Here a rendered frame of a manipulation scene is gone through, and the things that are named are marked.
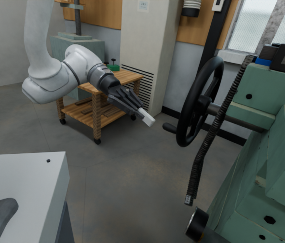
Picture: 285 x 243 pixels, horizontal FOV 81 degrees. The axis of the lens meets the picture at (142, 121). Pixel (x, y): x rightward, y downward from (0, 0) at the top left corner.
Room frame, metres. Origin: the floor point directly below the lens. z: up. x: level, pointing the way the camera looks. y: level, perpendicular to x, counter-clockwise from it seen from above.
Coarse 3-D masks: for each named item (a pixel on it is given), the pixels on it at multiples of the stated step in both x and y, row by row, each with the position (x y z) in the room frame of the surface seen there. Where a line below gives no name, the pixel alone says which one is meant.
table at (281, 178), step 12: (228, 108) 0.38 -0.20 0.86; (240, 108) 0.37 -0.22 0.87; (252, 108) 0.37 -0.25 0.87; (252, 120) 0.35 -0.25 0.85; (264, 120) 0.34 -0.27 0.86; (276, 120) 0.32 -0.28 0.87; (276, 132) 0.27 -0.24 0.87; (276, 144) 0.23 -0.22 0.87; (276, 156) 0.20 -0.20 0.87; (276, 168) 0.17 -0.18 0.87; (276, 180) 0.15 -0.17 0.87; (276, 192) 0.15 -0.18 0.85
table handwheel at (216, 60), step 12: (216, 60) 0.46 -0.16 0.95; (204, 72) 0.41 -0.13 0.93; (216, 72) 0.56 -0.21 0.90; (192, 84) 0.40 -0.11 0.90; (204, 84) 0.40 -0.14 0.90; (216, 84) 0.58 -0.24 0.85; (192, 96) 0.38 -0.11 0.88; (204, 96) 0.49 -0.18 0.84; (192, 108) 0.37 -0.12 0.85; (204, 108) 0.45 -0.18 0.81; (216, 108) 0.45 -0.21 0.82; (180, 120) 0.37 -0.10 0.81; (204, 120) 0.56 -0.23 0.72; (228, 120) 0.43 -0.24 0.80; (240, 120) 0.41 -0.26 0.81; (180, 132) 0.37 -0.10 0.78; (192, 132) 0.49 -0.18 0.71; (180, 144) 0.39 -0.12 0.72
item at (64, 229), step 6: (66, 204) 0.24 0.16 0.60; (66, 210) 0.23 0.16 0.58; (66, 216) 0.23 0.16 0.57; (60, 222) 0.20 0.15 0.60; (66, 222) 0.22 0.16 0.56; (60, 228) 0.18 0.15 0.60; (66, 228) 0.21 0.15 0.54; (60, 234) 0.18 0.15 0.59; (66, 234) 0.20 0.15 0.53; (72, 234) 0.24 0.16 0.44; (60, 240) 0.17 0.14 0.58; (66, 240) 0.20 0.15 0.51; (72, 240) 0.23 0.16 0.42
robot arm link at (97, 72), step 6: (96, 66) 0.61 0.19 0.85; (102, 66) 0.62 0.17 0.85; (90, 72) 0.60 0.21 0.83; (96, 72) 0.59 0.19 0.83; (102, 72) 0.59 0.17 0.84; (108, 72) 0.61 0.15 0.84; (90, 78) 0.59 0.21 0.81; (96, 78) 0.58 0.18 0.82; (102, 78) 0.59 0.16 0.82; (96, 84) 0.58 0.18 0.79
